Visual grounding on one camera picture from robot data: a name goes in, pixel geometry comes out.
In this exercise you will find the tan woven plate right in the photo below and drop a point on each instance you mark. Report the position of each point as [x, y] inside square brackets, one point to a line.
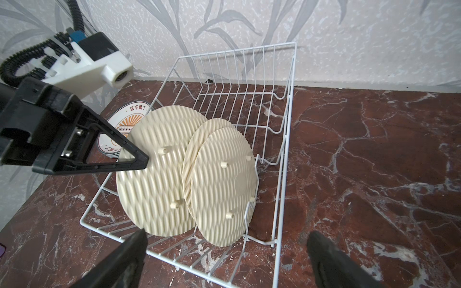
[223, 187]

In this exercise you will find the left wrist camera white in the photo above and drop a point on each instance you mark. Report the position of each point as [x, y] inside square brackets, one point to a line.
[92, 63]

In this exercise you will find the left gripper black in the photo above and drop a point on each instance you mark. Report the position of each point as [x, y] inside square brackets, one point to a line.
[51, 130]

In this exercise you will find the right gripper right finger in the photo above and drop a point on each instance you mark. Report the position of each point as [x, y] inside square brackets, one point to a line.
[333, 268]

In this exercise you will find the green woven plate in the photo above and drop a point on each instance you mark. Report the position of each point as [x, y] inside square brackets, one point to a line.
[196, 142]
[153, 198]

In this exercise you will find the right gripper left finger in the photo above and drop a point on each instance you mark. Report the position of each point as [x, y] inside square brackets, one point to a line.
[120, 269]

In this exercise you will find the white wire dish rack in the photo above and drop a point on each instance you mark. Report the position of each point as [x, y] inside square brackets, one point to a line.
[252, 88]

